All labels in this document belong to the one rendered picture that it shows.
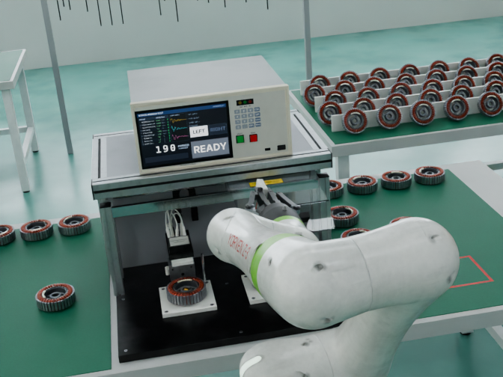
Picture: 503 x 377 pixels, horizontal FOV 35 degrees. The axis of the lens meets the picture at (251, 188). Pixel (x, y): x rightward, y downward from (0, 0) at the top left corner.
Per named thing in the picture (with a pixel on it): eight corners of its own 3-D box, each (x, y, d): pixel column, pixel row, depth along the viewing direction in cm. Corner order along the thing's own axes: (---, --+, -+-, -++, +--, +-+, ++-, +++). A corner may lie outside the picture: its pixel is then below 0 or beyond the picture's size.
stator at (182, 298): (209, 304, 217) (207, 292, 215) (168, 310, 216) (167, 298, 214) (204, 283, 227) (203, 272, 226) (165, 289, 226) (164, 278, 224)
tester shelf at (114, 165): (332, 167, 225) (331, 152, 223) (93, 200, 216) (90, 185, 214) (298, 121, 265) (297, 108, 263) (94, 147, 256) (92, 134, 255)
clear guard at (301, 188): (334, 229, 204) (334, 208, 201) (244, 242, 200) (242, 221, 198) (305, 182, 233) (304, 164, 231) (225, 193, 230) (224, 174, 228)
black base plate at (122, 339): (361, 323, 208) (361, 316, 208) (119, 363, 200) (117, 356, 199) (317, 245, 251) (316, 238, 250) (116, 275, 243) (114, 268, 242)
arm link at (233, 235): (307, 311, 125) (329, 244, 125) (241, 292, 121) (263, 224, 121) (245, 265, 159) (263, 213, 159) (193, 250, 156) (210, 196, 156)
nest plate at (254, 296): (302, 296, 219) (302, 292, 219) (250, 304, 217) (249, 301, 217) (291, 271, 233) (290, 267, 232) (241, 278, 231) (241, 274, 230)
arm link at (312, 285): (379, 326, 108) (366, 241, 106) (293, 351, 105) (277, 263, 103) (330, 295, 126) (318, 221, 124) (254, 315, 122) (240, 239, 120)
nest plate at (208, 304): (217, 310, 216) (216, 306, 216) (162, 318, 214) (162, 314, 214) (210, 283, 230) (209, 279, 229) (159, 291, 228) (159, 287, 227)
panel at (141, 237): (320, 238, 250) (316, 150, 239) (111, 269, 242) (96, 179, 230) (319, 237, 251) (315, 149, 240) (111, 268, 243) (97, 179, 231)
